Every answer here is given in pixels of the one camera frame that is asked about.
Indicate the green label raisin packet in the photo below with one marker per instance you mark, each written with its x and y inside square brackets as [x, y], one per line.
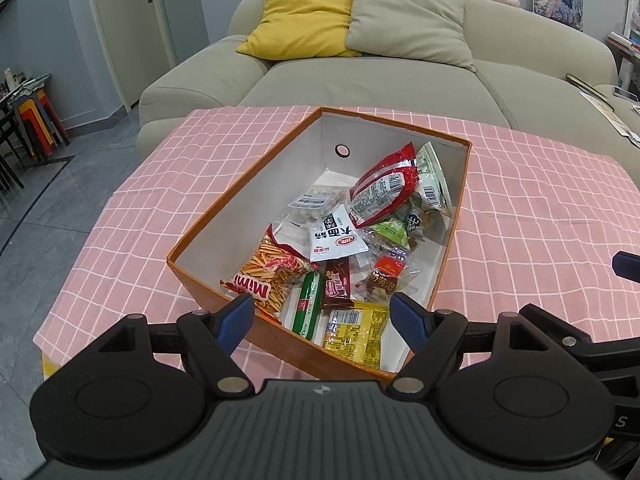
[390, 232]

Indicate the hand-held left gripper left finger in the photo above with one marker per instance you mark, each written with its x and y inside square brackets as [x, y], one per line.
[235, 322]

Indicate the small blue-print clear packet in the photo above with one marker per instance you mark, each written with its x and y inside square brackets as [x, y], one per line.
[414, 221]

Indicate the beige pillow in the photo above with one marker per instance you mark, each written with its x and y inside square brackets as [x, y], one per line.
[410, 20]

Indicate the stack of coloured stools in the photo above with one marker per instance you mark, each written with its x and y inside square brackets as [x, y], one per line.
[42, 120]

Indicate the orange stick snack packet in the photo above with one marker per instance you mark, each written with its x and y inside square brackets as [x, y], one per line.
[265, 275]

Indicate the stack of books and magazines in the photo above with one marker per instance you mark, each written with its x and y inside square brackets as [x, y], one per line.
[622, 42]

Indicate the white printed papers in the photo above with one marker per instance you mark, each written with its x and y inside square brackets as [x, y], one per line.
[635, 135]

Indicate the beige sofa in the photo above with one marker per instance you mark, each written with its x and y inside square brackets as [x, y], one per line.
[350, 85]

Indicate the orange cardboard box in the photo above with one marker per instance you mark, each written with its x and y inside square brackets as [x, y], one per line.
[280, 335]

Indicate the pink checkered tablecloth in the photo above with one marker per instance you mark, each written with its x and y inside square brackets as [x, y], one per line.
[525, 210]

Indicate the dark red snack bar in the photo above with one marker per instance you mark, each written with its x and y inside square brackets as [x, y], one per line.
[337, 285]

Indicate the clear packet of white candies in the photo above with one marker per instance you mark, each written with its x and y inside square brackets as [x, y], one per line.
[310, 200]

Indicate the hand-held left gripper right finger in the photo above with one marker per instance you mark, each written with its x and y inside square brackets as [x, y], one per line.
[407, 320]

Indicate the white door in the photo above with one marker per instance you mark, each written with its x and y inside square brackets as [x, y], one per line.
[125, 25]

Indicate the red white-label snack packet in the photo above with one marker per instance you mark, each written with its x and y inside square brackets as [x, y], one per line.
[380, 195]

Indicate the yellow-print paper sheets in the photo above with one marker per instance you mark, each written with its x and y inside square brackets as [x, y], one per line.
[600, 105]

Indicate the phone on sofa arm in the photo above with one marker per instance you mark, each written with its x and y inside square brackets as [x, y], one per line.
[625, 92]

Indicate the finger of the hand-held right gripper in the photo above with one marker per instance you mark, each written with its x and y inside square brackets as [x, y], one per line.
[627, 264]
[575, 342]

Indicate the clear packet with red label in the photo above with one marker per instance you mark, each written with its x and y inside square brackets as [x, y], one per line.
[385, 272]

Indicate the white red-label snack packet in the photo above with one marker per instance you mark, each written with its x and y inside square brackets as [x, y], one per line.
[335, 240]

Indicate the black book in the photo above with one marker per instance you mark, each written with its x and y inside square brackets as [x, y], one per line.
[582, 82]

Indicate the black chair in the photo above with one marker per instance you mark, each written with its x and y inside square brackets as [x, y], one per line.
[10, 150]

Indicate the yellow pillow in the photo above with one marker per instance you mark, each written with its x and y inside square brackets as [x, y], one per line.
[300, 15]

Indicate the green sausage stick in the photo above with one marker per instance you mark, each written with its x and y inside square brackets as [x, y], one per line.
[309, 310]

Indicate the green and white snack packet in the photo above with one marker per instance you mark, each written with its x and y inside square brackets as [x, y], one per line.
[430, 180]

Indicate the yellow snack packet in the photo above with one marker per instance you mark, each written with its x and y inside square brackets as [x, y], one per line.
[357, 335]

